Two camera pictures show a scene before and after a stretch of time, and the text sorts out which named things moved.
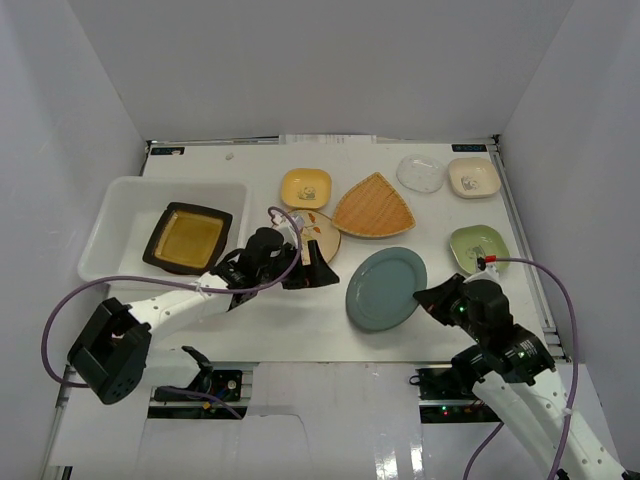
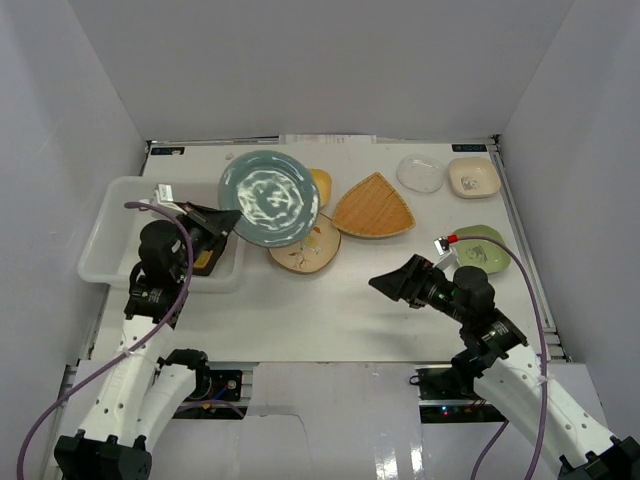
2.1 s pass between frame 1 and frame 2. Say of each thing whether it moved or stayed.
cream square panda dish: stayed
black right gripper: moved
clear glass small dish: stayed
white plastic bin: stayed
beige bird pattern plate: stayed
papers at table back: stayed
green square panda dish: stayed
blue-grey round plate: moved
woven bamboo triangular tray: stayed
